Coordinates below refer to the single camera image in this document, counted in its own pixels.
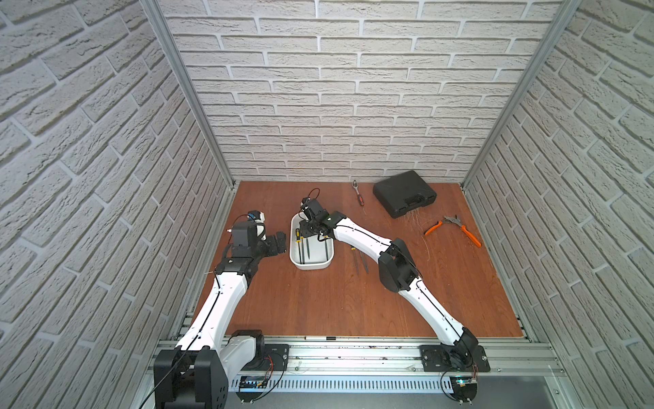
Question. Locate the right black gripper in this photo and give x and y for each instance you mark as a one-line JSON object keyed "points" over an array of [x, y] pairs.
{"points": [[305, 229]]}

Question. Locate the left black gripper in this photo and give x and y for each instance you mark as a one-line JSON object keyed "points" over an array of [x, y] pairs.
{"points": [[278, 242]]}

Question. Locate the white plastic storage box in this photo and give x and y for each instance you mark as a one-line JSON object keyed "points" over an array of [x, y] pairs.
{"points": [[313, 249]]}

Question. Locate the yellow black file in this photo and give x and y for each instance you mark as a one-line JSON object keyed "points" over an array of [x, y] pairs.
{"points": [[356, 258], [327, 248], [364, 263], [299, 246]]}

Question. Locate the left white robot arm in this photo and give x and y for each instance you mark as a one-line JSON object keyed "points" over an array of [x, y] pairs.
{"points": [[198, 371]]}

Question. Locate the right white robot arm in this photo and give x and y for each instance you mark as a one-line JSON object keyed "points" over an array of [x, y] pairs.
{"points": [[398, 273]]}

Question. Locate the black plastic tool case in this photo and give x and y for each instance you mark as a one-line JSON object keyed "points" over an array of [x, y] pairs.
{"points": [[403, 193]]}

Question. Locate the left controller board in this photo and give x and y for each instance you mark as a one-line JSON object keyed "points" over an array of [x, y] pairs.
{"points": [[251, 388]]}

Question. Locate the controller board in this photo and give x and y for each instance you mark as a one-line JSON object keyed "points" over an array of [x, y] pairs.
{"points": [[251, 388], [463, 390]]}

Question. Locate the right controller board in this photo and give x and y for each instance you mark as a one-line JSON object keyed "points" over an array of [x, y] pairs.
{"points": [[463, 390]]}

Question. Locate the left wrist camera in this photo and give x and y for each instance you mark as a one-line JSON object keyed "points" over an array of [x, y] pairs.
{"points": [[258, 218]]}

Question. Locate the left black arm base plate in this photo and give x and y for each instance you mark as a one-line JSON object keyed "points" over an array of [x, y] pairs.
{"points": [[274, 356]]}

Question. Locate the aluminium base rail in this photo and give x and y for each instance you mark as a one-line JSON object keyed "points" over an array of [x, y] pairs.
{"points": [[393, 365]]}

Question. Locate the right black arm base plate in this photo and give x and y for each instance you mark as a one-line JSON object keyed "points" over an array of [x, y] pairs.
{"points": [[443, 358]]}

